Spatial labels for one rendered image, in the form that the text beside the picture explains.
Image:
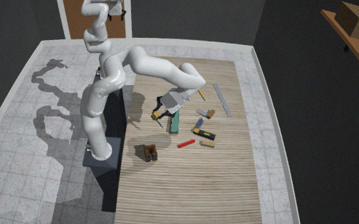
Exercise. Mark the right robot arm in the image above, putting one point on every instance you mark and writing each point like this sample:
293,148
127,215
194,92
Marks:
94,97

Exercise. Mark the grey metal ruler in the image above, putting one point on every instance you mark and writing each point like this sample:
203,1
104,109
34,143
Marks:
222,100

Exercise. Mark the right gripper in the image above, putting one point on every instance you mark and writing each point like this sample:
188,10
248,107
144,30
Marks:
169,103

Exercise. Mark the teal flat bar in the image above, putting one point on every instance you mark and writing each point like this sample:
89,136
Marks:
175,123

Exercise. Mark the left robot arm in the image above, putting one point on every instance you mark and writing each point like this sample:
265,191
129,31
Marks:
95,38

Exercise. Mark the black sliding bevel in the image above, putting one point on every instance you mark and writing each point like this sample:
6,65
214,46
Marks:
203,133

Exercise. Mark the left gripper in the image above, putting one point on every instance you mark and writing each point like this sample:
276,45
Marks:
116,9

